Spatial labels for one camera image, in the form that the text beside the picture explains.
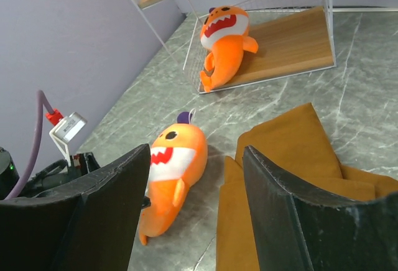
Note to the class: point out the orange shark plush toy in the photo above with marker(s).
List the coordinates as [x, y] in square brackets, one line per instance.
[225, 35]

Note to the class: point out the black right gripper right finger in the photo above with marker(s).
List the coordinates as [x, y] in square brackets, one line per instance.
[299, 226]

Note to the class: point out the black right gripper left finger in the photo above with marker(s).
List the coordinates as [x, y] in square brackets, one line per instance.
[86, 224]

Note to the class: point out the brown folded cloth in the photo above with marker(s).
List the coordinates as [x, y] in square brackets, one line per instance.
[296, 142]

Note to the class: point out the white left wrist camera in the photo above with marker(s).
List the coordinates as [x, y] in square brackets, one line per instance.
[65, 128]

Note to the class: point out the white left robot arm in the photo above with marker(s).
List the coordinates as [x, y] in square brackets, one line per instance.
[7, 171]

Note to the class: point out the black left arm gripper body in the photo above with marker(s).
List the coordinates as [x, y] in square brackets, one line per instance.
[60, 172]

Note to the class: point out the orange goldfish plush toy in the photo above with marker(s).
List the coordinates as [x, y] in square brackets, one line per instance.
[178, 159]

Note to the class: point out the white wire wooden shelf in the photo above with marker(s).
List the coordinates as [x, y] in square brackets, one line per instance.
[294, 37]

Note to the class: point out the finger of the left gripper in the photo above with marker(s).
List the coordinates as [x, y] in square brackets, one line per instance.
[146, 202]

